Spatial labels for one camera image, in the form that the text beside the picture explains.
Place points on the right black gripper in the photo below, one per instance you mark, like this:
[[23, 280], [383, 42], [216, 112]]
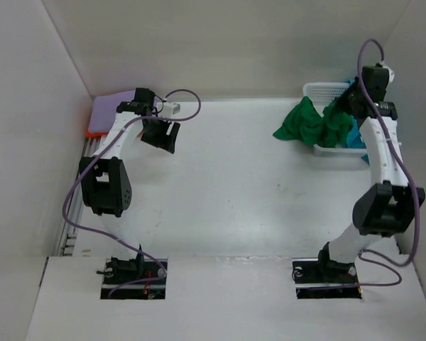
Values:
[[343, 99]]

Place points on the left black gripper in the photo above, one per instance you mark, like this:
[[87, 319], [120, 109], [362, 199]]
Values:
[[165, 142]]

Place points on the green t shirt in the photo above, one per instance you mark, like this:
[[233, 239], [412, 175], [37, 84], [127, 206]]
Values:
[[304, 123]]

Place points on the lavender t shirt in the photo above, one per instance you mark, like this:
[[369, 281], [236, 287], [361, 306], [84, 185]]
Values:
[[104, 110]]

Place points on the orange t shirt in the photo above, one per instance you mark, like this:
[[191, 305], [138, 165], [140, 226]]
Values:
[[91, 135]]

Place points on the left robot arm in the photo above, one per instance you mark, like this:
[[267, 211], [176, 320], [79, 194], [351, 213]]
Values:
[[106, 188]]

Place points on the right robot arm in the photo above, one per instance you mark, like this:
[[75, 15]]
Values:
[[392, 202]]

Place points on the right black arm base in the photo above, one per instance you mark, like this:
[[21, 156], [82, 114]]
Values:
[[314, 280]]

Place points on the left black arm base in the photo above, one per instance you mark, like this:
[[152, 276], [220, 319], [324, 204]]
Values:
[[130, 280]]

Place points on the white laundry basket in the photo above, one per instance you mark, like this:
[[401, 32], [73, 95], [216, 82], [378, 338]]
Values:
[[321, 94]]

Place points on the teal t shirt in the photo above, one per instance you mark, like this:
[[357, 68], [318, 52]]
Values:
[[354, 139]]

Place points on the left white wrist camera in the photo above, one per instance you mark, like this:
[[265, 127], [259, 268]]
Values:
[[170, 108]]

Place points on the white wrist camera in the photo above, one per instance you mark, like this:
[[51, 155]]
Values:
[[170, 108], [391, 74]]

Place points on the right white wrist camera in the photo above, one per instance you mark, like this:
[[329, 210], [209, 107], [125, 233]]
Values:
[[391, 74]]

